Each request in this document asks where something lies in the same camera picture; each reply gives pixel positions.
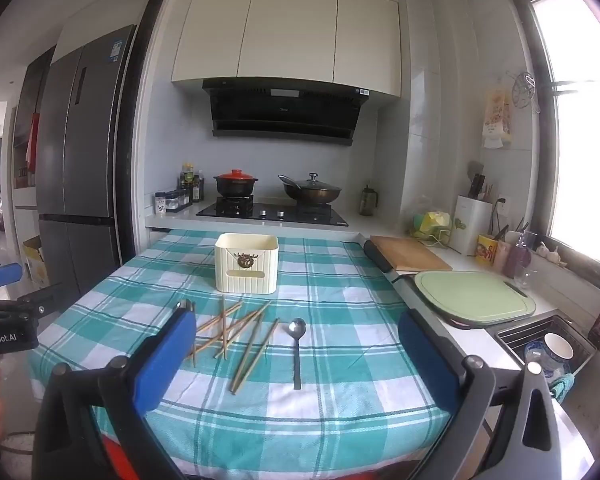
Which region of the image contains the white knife block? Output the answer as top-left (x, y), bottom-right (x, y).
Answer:
top-left (452, 195), bottom-right (494, 256)

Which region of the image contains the teal plaid tablecloth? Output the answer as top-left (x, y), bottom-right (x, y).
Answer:
top-left (27, 230), bottom-right (453, 480)

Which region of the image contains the glass wok lid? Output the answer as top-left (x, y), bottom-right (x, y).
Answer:
top-left (280, 173), bottom-right (338, 192)

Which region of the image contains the black oblong pouch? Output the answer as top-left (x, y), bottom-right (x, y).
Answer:
top-left (362, 240), bottom-right (396, 274)

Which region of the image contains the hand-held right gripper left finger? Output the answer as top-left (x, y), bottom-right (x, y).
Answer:
top-left (32, 300), bottom-right (197, 480)

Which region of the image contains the dark wok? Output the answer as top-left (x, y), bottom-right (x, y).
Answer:
top-left (279, 183), bottom-right (342, 206)

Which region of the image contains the black clay pot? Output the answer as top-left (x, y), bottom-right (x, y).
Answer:
top-left (213, 176), bottom-right (258, 199)

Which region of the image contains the cardboard box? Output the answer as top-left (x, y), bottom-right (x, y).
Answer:
top-left (22, 235), bottom-right (49, 289)

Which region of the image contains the grey refrigerator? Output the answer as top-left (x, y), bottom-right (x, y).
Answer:
top-left (35, 24), bottom-right (138, 301)

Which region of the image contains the yellow green plastic bag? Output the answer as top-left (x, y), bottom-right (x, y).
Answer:
top-left (411, 210), bottom-right (453, 247)

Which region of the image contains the hanging wall calendar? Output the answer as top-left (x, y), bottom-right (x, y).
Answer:
top-left (482, 87), bottom-right (514, 150)

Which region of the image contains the wooden cutting board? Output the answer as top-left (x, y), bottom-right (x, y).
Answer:
top-left (370, 235), bottom-right (453, 272)

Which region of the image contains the white wall cabinet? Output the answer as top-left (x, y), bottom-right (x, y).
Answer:
top-left (171, 0), bottom-right (401, 98)

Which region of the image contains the window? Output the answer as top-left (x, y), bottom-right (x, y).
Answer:
top-left (527, 0), bottom-right (600, 261)

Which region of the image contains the white bowl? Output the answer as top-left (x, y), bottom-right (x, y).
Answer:
top-left (543, 333), bottom-right (575, 367)

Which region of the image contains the grey spatula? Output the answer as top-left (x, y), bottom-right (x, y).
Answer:
top-left (467, 160), bottom-right (484, 196)

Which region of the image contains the steel sink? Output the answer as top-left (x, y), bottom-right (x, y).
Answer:
top-left (495, 310), bottom-right (600, 391)

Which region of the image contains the cream ribbed utensil holder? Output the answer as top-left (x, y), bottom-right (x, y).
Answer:
top-left (215, 233), bottom-right (280, 293)

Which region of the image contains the blue patterned plate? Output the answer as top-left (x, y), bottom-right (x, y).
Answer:
top-left (524, 341), bottom-right (548, 376)

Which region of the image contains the red hanging cloth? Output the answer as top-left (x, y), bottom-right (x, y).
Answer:
top-left (26, 112), bottom-right (41, 174)

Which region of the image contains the green cutting board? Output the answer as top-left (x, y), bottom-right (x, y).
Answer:
top-left (414, 271), bottom-right (537, 329)

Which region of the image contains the black range hood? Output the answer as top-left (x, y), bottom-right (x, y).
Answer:
top-left (202, 78), bottom-right (370, 147)

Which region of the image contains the yellow packet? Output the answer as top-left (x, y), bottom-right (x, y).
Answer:
top-left (476, 234), bottom-right (499, 265)

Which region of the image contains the steel spoon black handle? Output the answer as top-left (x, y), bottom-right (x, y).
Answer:
top-left (287, 317), bottom-right (307, 391)

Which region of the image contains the black gas cooktop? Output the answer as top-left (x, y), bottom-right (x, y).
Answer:
top-left (196, 199), bottom-right (350, 227)

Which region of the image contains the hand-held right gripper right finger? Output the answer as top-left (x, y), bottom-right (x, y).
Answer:
top-left (397, 309), bottom-right (573, 480)

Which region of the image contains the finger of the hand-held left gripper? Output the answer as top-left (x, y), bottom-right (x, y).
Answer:
top-left (0, 282), bottom-right (63, 320)
top-left (0, 262), bottom-right (23, 295)

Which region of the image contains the teal dish cloth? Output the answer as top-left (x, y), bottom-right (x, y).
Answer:
top-left (550, 373), bottom-right (577, 404)

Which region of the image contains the purple soap bottle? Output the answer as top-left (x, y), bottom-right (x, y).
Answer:
top-left (509, 232), bottom-right (532, 279)

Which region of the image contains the bunch of wooden chopsticks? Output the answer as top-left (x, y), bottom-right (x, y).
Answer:
top-left (187, 296), bottom-right (281, 396)

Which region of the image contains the garlic bulb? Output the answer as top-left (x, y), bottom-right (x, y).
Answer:
top-left (537, 241), bottom-right (561, 265)

